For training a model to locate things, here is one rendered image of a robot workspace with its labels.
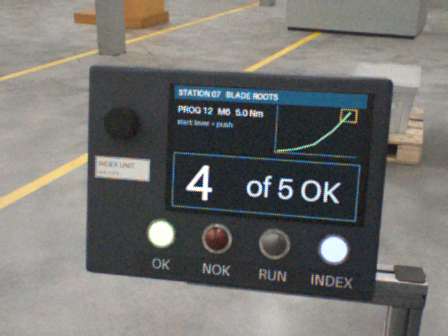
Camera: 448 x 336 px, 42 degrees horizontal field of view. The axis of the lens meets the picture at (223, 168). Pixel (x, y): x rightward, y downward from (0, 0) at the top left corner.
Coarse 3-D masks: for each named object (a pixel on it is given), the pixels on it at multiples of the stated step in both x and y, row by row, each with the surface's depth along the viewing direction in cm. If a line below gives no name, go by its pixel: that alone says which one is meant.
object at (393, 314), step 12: (396, 264) 58; (396, 276) 56; (408, 276) 56; (420, 276) 56; (396, 312) 57; (408, 312) 57; (420, 312) 56; (396, 324) 57; (408, 324) 57; (420, 324) 57
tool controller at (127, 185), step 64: (128, 128) 49; (192, 128) 49; (256, 128) 48; (320, 128) 48; (384, 128) 47; (128, 192) 51; (256, 192) 49; (320, 192) 48; (128, 256) 52; (192, 256) 51; (256, 256) 50
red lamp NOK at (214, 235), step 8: (216, 224) 50; (208, 232) 50; (216, 232) 50; (224, 232) 50; (208, 240) 50; (216, 240) 50; (224, 240) 50; (232, 240) 50; (208, 248) 50; (216, 248) 50; (224, 248) 50
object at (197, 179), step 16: (176, 160) 50; (192, 160) 50; (208, 160) 50; (224, 160) 49; (176, 176) 50; (192, 176) 50; (208, 176) 50; (224, 176) 49; (176, 192) 50; (192, 192) 50; (208, 192) 50; (224, 192) 50; (192, 208) 50; (208, 208) 50; (224, 208) 50
